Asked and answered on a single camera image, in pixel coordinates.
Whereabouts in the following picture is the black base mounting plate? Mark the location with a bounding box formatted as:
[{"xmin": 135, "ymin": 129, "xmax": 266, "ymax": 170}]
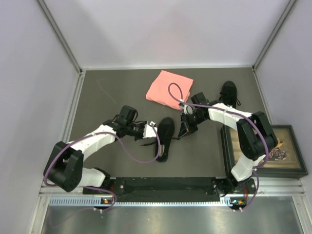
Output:
[{"xmin": 82, "ymin": 176, "xmax": 258, "ymax": 202}]

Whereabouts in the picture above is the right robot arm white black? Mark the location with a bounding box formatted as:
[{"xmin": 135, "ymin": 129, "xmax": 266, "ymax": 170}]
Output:
[{"xmin": 178, "ymin": 93, "xmax": 278, "ymax": 193}]

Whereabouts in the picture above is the dark framed compartment box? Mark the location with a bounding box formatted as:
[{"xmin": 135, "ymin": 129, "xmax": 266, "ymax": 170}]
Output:
[{"xmin": 220, "ymin": 125, "xmax": 308, "ymax": 179}]

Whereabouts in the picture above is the grey slotted cable duct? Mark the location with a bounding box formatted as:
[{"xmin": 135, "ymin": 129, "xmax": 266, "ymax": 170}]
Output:
[{"xmin": 49, "ymin": 197, "xmax": 243, "ymax": 207}]

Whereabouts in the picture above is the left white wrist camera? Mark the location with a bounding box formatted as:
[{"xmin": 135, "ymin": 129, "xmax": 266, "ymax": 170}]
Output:
[{"xmin": 143, "ymin": 121, "xmax": 157, "ymax": 139}]

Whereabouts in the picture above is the pink folded cloth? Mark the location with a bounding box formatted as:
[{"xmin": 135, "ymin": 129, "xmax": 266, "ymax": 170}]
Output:
[{"xmin": 146, "ymin": 70, "xmax": 194, "ymax": 110}]

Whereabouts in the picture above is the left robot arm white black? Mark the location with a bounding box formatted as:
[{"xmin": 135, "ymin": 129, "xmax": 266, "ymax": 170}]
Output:
[{"xmin": 43, "ymin": 105, "xmax": 157, "ymax": 194}]

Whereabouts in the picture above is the aluminium frame rail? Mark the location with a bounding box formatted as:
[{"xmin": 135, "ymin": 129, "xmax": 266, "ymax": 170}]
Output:
[{"xmin": 39, "ymin": 176, "xmax": 307, "ymax": 197}]

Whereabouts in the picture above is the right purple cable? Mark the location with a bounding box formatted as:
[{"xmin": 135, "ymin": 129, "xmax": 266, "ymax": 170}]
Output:
[{"xmin": 168, "ymin": 83, "xmax": 270, "ymax": 212}]

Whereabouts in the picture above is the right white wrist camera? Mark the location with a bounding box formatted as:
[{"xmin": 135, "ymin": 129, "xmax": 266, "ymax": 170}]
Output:
[{"xmin": 179, "ymin": 99, "xmax": 193, "ymax": 115}]

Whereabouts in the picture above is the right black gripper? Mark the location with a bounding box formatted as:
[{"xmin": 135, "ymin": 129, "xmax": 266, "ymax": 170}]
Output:
[{"xmin": 178, "ymin": 111, "xmax": 207, "ymax": 138}]

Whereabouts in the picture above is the black sneaker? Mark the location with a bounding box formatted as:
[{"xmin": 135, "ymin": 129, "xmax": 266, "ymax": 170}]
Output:
[
  {"xmin": 156, "ymin": 117, "xmax": 175, "ymax": 162},
  {"xmin": 218, "ymin": 81, "xmax": 241, "ymax": 108}
]

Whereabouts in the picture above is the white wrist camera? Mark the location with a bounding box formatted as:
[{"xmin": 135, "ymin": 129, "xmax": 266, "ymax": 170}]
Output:
[
  {"xmin": 179, "ymin": 99, "xmax": 193, "ymax": 115},
  {"xmin": 143, "ymin": 121, "xmax": 157, "ymax": 139}
]

